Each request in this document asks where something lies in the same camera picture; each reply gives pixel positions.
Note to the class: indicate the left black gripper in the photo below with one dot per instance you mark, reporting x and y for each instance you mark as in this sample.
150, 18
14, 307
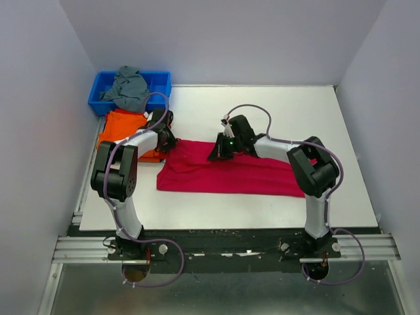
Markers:
170, 144

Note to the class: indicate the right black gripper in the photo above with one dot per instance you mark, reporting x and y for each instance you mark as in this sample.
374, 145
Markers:
218, 151

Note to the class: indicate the magenta t shirt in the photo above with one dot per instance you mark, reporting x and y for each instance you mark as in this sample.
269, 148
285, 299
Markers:
187, 169

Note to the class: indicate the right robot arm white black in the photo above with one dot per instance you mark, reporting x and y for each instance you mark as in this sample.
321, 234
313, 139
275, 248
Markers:
317, 171

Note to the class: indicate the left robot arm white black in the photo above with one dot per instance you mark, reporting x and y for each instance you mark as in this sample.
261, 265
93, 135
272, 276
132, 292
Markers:
114, 175

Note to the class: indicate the folded orange t shirt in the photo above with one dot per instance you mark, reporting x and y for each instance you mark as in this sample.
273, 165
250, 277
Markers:
120, 124

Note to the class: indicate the grey t shirt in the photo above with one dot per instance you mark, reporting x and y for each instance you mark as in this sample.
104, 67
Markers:
129, 90

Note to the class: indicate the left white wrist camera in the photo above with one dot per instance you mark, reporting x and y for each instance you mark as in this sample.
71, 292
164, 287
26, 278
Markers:
148, 116

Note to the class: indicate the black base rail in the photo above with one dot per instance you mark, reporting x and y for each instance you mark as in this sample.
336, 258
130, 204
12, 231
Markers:
222, 251

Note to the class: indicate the aluminium extrusion frame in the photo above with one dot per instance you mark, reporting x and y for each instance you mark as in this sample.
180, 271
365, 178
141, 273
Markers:
360, 244

